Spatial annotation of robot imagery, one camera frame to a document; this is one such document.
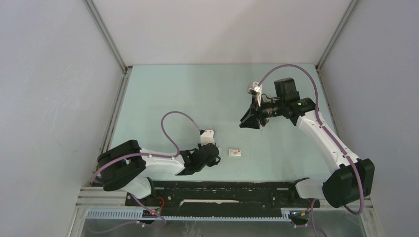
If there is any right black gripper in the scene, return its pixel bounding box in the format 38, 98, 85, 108
239, 95, 285, 130

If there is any white staple box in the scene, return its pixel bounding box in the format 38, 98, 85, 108
229, 149, 241, 157

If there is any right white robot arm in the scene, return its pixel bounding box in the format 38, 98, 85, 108
239, 78, 375, 208

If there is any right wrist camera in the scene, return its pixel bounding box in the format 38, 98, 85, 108
247, 81, 262, 106

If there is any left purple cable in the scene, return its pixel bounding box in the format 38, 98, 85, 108
91, 111, 202, 226

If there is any purple cable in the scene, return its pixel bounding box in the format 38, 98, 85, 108
258, 64, 366, 237
91, 111, 202, 226

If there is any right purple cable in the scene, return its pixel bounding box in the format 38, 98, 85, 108
258, 64, 366, 237

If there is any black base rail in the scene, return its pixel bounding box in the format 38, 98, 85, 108
142, 181, 320, 218

